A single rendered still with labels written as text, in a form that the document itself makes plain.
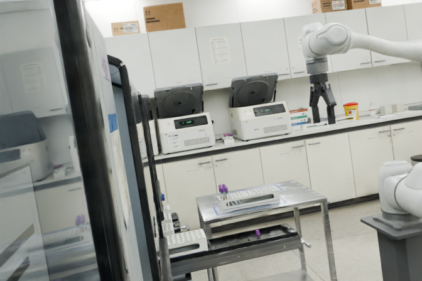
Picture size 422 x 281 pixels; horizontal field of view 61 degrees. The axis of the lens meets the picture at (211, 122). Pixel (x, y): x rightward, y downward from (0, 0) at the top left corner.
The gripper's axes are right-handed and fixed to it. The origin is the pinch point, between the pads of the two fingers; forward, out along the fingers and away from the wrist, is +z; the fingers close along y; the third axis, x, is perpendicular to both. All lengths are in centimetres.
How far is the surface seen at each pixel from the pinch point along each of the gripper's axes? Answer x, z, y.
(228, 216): 44, 39, 17
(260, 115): -41, 6, 220
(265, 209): 26.1, 38.4, 16.8
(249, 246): 43, 40, -17
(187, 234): 65, 34, -9
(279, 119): -60, 13, 219
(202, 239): 60, 35, -15
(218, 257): 56, 41, -17
